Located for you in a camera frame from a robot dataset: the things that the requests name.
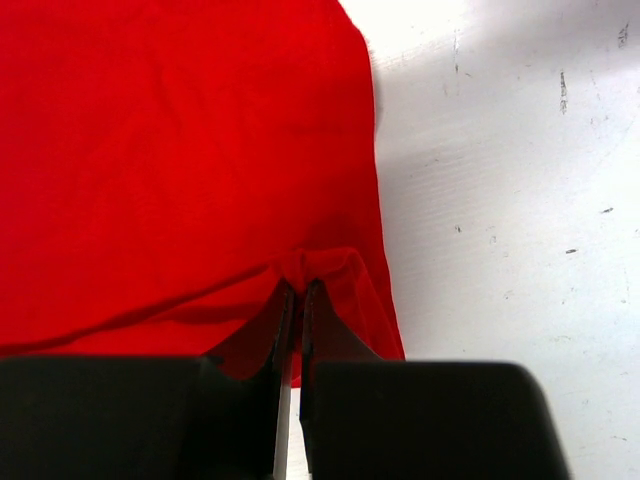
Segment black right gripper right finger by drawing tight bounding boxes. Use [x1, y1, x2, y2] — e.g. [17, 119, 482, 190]
[300, 281, 570, 479]

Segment red t shirt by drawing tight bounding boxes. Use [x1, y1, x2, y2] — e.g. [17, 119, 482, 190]
[1, 1, 404, 360]

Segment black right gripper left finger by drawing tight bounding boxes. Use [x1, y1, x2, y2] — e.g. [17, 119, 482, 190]
[1, 287, 295, 479]

